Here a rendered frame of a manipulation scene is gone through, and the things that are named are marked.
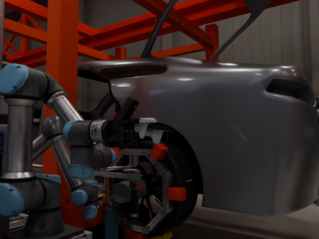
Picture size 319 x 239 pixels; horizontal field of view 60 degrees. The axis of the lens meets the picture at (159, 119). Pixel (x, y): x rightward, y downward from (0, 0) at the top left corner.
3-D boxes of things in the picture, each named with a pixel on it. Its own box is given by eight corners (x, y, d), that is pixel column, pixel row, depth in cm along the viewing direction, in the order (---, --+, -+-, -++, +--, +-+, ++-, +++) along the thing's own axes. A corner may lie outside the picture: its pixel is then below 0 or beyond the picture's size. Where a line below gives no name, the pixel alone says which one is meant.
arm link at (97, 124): (103, 122, 96) (89, 117, 88) (115, 122, 94) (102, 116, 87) (101, 143, 94) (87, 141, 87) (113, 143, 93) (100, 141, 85)
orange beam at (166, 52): (208, 50, 444) (208, 42, 444) (206, 48, 435) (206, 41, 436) (125, 66, 543) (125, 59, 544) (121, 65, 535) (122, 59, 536)
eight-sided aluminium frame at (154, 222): (173, 236, 174) (173, 149, 178) (167, 239, 168) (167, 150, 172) (110, 221, 205) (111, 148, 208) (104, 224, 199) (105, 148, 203)
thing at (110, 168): (133, 170, 188) (133, 154, 188) (113, 173, 172) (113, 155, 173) (114, 168, 198) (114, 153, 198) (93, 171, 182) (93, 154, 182)
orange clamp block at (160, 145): (162, 160, 183) (169, 149, 181) (155, 160, 177) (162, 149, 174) (155, 153, 187) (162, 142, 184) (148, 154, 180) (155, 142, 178)
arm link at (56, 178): (67, 204, 116) (67, 171, 117) (43, 212, 104) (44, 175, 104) (43, 201, 120) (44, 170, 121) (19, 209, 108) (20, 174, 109)
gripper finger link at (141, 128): (156, 138, 76) (139, 140, 83) (157, 117, 77) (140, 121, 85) (146, 136, 74) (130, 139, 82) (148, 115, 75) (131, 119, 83)
